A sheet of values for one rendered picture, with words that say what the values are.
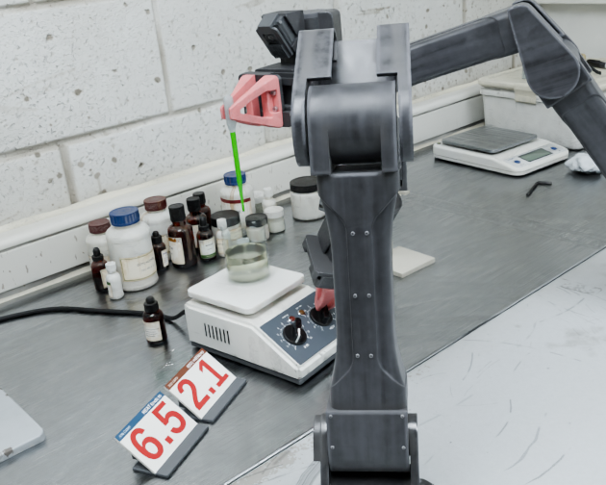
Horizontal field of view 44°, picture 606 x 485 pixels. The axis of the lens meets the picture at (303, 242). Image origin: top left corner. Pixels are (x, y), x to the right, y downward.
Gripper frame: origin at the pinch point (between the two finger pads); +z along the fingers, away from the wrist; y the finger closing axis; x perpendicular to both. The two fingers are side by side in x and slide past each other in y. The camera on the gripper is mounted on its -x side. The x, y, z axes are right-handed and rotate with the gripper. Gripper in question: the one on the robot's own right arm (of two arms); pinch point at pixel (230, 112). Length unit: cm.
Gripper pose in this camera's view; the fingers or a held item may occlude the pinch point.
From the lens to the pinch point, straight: 96.5
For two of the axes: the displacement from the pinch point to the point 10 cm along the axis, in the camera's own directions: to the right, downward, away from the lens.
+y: 7.8, 1.6, -6.1
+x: 1.1, 9.2, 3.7
